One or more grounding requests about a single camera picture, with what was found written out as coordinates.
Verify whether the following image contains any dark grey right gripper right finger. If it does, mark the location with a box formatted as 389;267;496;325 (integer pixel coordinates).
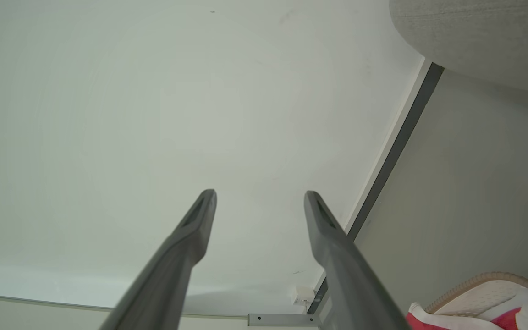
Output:
304;191;412;330

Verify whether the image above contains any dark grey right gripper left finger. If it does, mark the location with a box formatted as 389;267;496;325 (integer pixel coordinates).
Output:
99;189;218;330

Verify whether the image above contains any woven beige laundry basket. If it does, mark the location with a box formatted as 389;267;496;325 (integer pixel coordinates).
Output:
424;272;528;315

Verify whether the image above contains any dark grey skirting strip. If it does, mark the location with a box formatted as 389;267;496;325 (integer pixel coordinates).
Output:
307;63;445;315

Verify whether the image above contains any red and white garment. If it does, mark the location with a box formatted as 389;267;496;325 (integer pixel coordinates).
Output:
405;286;528;330

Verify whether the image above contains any grey fabric cushion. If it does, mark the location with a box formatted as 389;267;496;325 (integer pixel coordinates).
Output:
389;0;528;98

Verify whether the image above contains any white wall socket box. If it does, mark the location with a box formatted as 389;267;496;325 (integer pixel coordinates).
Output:
291;286;316;305

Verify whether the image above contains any grey metal floor bracket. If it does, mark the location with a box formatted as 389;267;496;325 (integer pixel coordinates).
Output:
248;313;322;327

